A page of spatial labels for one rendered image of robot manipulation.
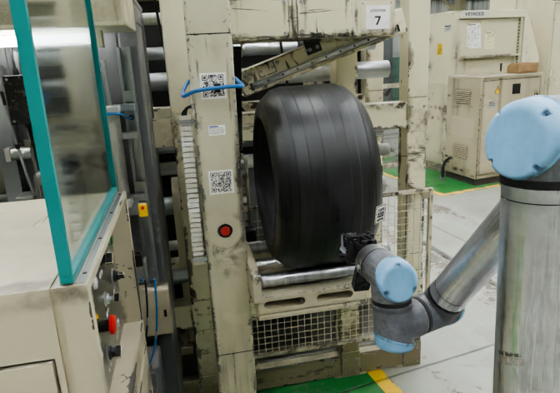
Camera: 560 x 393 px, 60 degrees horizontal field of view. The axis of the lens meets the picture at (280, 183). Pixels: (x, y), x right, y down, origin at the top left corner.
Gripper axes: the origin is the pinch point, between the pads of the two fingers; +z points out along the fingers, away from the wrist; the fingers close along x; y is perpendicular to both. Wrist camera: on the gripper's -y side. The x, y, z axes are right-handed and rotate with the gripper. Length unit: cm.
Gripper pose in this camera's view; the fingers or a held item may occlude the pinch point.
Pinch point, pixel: (346, 248)
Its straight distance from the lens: 143.1
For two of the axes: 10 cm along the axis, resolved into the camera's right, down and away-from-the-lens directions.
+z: -1.9, -1.2, 9.7
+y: -0.7, -9.9, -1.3
